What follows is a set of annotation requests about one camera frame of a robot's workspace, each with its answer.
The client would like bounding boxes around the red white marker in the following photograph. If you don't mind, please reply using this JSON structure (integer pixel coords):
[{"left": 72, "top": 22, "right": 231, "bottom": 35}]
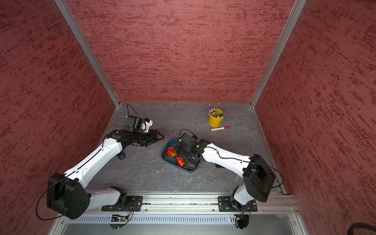
[{"left": 210, "top": 126, "right": 230, "bottom": 132}]

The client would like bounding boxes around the yellow pen cup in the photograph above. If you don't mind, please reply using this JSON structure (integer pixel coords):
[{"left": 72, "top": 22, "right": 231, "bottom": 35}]
[{"left": 209, "top": 108, "right": 224, "bottom": 128}]

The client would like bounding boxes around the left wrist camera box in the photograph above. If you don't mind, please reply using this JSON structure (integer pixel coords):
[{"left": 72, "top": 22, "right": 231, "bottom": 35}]
[{"left": 122, "top": 115, "right": 153, "bottom": 133}]

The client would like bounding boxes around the teal storage box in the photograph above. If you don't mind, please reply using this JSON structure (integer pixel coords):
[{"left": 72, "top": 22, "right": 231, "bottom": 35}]
[{"left": 161, "top": 138, "right": 200, "bottom": 173}]

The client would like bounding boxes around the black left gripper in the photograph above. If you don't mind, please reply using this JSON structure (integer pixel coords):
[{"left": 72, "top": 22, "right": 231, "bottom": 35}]
[{"left": 133, "top": 129, "right": 165, "bottom": 146}]

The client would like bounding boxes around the aluminium corner post right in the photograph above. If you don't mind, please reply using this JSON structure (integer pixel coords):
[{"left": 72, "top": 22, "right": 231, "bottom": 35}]
[{"left": 250, "top": 0, "right": 306, "bottom": 109}]

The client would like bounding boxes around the red tea bag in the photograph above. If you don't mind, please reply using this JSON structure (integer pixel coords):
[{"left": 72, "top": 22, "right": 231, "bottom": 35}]
[
  {"left": 175, "top": 157, "right": 186, "bottom": 168},
  {"left": 164, "top": 146, "right": 175, "bottom": 158}
]

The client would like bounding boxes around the black tea bag with label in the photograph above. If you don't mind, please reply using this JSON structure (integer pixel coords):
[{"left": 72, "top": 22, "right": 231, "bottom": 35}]
[{"left": 183, "top": 161, "right": 199, "bottom": 171}]

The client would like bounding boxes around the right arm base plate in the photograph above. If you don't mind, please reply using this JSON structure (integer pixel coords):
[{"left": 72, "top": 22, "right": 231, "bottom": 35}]
[{"left": 218, "top": 196, "right": 258, "bottom": 213}]

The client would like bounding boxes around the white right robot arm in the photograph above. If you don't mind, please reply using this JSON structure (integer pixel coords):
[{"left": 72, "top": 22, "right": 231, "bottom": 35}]
[{"left": 178, "top": 139, "right": 276, "bottom": 205}]

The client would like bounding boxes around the aluminium corner post left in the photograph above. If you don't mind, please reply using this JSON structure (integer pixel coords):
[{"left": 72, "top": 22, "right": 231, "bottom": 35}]
[{"left": 54, "top": 0, "right": 121, "bottom": 108}]

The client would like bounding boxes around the aluminium front rail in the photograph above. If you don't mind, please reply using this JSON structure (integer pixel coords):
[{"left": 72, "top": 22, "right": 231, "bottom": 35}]
[{"left": 86, "top": 192, "right": 300, "bottom": 215}]

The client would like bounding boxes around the aluminium corner post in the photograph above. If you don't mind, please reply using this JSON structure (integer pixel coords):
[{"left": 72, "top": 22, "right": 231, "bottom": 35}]
[
  {"left": 250, "top": 0, "right": 306, "bottom": 109},
  {"left": 54, "top": 0, "right": 121, "bottom": 108}
]

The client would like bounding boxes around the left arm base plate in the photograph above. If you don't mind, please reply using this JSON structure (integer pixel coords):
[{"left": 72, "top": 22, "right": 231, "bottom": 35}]
[{"left": 101, "top": 195, "right": 143, "bottom": 212}]

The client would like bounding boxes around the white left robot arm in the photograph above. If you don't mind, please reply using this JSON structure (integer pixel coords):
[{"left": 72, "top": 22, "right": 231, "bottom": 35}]
[{"left": 46, "top": 129, "right": 165, "bottom": 219}]

